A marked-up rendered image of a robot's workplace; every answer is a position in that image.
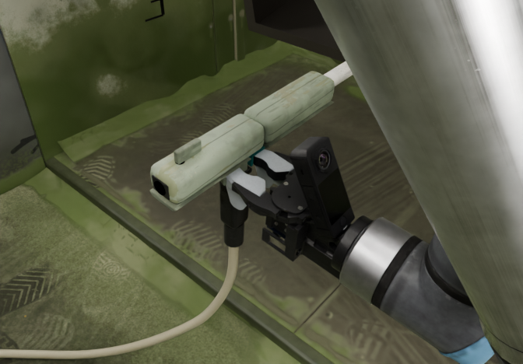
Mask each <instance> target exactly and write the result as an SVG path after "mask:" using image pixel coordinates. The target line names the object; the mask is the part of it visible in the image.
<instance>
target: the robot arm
mask: <svg viewBox="0 0 523 364"><path fill-rule="evenodd" d="M314 1H315V3H316V5H317V7H318V9H319V10H320V12H321V14H322V16H323V18H324V20H325V22H326V24H327V26H328V28H329V29H330V31H331V33H332V36H333V37H334V39H335V42H336V43H337V45H338V47H339V49H340V51H341V52H342V55H343V57H344V58H345V60H346V63H347V65H348V66H349V68H350V70H351V72H352V74H353V76H354V78H355V80H356V82H357V84H358V86H359V87H360V89H361V91H362V93H363V95H364V97H365V99H366V101H367V103H368V105H369V107H370V108H371V110H372V112H373V114H374V116H375V118H376V120H377V122H378V124H379V126H380V127H381V130H382V131H383V133H384V136H385V138H386V139H387V141H388V144H389V145H390V146H391V149H392V151H393V153H394V154H395V157H396V159H397V160H398V163H399V165H400V166H401V168H402V170H403V172H404V174H405V176H406V178H407V180H408V182H409V184H410V185H411V187H412V189H413V191H414V193H415V195H416V197H417V199H418V201H419V203H420V204H421V206H422V208H423V210H424V212H425V214H426V217H427V218H428V220H429V222H430V224H431V225H432V227H433V230H434V232H435V234H434V235H433V238H432V240H431V241H430V244H428V243H427V242H425V241H423V240H421V239H420V238H418V237H417V236H414V235H412V234H411V233H408V232H407V231H405V230H404V229H402V228H400V227H399V226H397V225H395V224H394V223H392V222H390V221H388V220H387V219H385V218H383V217H380V218H378V219H375V220H374V221H373V220H371V219H369V218H367V217H366V216H365V215H362V216H360V217H359V218H358V219H357V220H356V221H355V222H354V223H353V224H351V222H352V221H353V220H354V219H355V216H354V214H353V210H352V207H351V204H350V201H349V197H348V194H347V192H346V188H345V185H344V183H343V180H342V175H341V173H340V170H339V166H338V163H337V161H336V158H335V154H334V152H333V148H332V144H331V142H330V139H329V138H328V137H309V138H308V139H306V140H305V141H304V142H302V143H301V144H300V145H298V146H297V147H296V148H295V149H294V150H293V151H292V152H291V153H290V155H289V156H288V155H285V154H282V153H280V152H277V151H274V152H272V151H269V150H266V149H263V150H262V151H260V152H259V153H258V154H257V155H255V156H254V161H253V164H254V165H255V168H256V172H257V175H258V176H252V175H248V174H246V173H245V172H244V171H243V170H242V169H241V168H240V167H239V168H238V169H236V170H235V171H233V172H232V173H231V174H229V175H228V176H226V189H227V192H228V195H229V199H230V203H231V205H232V206H233V207H235V208H237V209H239V210H243V209H244V208H245V207H246V206H247V207H249V209H250V210H252V211H253V212H255V213H256V214H258V215H262V216H266V221H265V224H266V225H267V227H268V228H269V229H270V230H272V231H273V232H270V231H269V230H267V229H266V228H265V227H264V228H263V229H262V237H261V239H262V240H263V241H265V242H266V243H267V244H268V245H270V246H271V247H273V248H274V249H276V250H277V251H278V252H280V253H281V254H283V255H284V256H286V257H287V258H289V259H290V260H291V261H292V262H294V261H295V260H296V259H297V258H298V257H299V256H300V255H301V254H302V255H304V256H305V257H307V258H309V259H310V260H311V261H313V262H314V263H315V264H317V265H319V266H320V267H321V268H323V269H325V270H326V271H327V272H329V273H330V274H332V275H333V276H335V277H336V278H337V279H339V280H340V283H342V284H343V285H344V286H345V287H347V288H348V289H350V290H351V291H353V292H354V293H356V294H357V295H358V296H360V297H361V298H363V299H365V300H366V301H367V302H368V303H370V304H373V305H375V306H376V307H377V308H378V309H380V310H382V311H383V312H384V313H386V314H387V315H389V316H390V317H392V318H393V319H394V320H396V321H398V322H399V323H400V324H402V325H403V326H405V327H406V328H408V329H409V330H410V331H412V332H413V333H415V334H416V335H418V336H419V337H421V338H422V339H423V340H425V341H426V342H428V343H429V344H431V345H432V346H433V347H435V348H437V349H438V350H439V353H441V354H442V355H444V356H446V357H450V358H451V359H453V360H455V361H456V362H458V363H460V364H484V363H485V362H487V361H488V360H489V359H490V358H491V357H492V356H493V355H494V354H495V356H496V357H497V360H498V362H499V363H500V364H523V0H314ZM273 184H276V185H278V187H271V186H272V185H273ZM265 188H270V192H269V193H268V192H267V191H265ZM270 236H272V237H273V238H275V239H276V240H278V241H279V242H280V243H282V244H283V245H285V246H286V249H285V251H283V250H282V249H280V248H279V247H277V246H276V245H275V244H274V243H272V242H270ZM280 237H282V238H283V239H285V241H284V240H282V239H280Z"/></svg>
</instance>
